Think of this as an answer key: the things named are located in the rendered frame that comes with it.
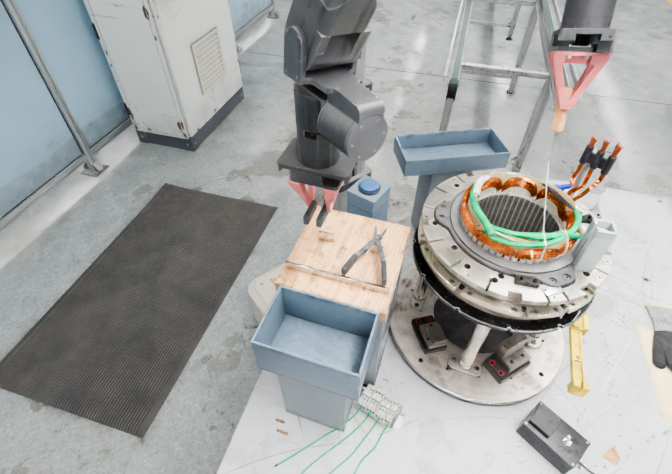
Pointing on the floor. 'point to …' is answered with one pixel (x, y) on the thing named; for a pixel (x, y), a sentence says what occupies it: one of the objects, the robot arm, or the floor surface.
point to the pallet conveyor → (518, 56)
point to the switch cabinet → (167, 49)
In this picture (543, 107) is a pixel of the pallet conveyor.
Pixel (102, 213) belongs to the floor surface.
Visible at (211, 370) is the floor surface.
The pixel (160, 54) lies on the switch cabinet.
